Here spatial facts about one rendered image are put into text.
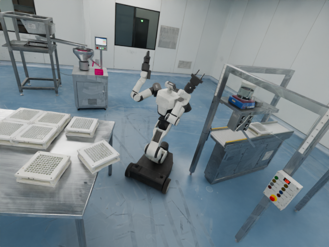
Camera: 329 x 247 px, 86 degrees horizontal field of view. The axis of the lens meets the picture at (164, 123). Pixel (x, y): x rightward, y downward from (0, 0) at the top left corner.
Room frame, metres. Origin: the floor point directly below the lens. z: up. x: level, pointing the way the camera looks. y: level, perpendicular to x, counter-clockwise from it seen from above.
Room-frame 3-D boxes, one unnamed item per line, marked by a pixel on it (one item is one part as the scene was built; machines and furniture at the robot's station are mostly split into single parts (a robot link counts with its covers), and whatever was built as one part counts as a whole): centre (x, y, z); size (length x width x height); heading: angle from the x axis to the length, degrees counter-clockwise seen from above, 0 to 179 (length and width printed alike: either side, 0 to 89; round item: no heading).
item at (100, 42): (3.61, 1.51, 1.07); 0.23 x 0.10 x 0.62; 115
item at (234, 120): (1.74, -0.80, 1.11); 0.22 x 0.11 x 0.20; 120
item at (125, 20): (6.31, 1.45, 1.43); 1.38 x 0.01 x 1.16; 115
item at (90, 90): (3.39, 1.64, 0.38); 0.63 x 0.57 x 0.76; 115
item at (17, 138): (1.16, 1.06, 0.88); 0.25 x 0.24 x 0.02; 7
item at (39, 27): (3.55, 2.56, 0.75); 1.43 x 1.06 x 1.50; 115
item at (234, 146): (2.14, -1.24, 0.74); 1.30 x 0.29 x 0.10; 120
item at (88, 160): (1.07, 0.48, 0.88); 0.25 x 0.24 x 0.02; 142
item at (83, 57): (3.42, 1.71, 0.95); 0.49 x 0.36 x 0.37; 115
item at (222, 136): (2.14, -1.24, 0.77); 1.35 x 0.25 x 0.05; 120
